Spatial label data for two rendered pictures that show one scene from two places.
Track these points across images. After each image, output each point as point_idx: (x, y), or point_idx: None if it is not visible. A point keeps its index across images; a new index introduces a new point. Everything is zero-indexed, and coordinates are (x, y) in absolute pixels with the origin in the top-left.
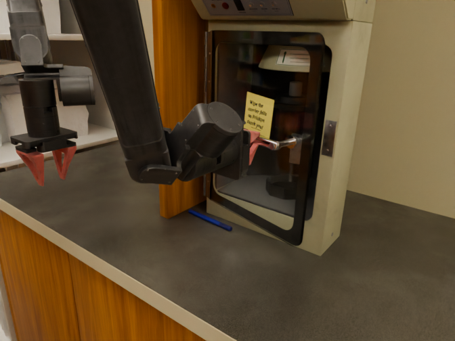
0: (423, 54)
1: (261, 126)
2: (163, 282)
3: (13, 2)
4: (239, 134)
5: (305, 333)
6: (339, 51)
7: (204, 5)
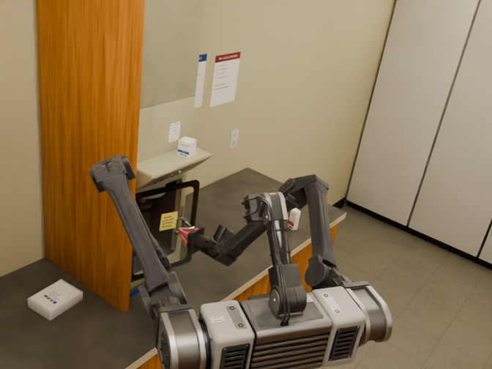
0: None
1: (170, 225)
2: (195, 312)
3: (156, 244)
4: (203, 231)
5: (226, 277)
6: (184, 179)
7: (145, 186)
